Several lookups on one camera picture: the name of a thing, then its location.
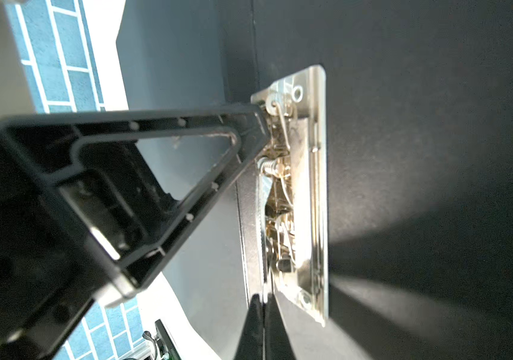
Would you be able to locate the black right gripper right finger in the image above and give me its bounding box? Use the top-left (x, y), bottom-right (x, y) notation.
top-left (264, 293), bottom-right (296, 360)

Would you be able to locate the orange file folder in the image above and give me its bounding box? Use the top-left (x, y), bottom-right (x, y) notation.
top-left (118, 1), bottom-right (513, 359)

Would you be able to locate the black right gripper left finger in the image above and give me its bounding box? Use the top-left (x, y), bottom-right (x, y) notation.
top-left (233, 294), bottom-right (264, 360)

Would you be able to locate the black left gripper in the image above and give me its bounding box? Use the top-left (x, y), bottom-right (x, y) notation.
top-left (0, 103), bottom-right (270, 359)

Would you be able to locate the metal folder clip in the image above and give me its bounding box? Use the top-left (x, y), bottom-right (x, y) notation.
top-left (251, 64), bottom-right (329, 326)

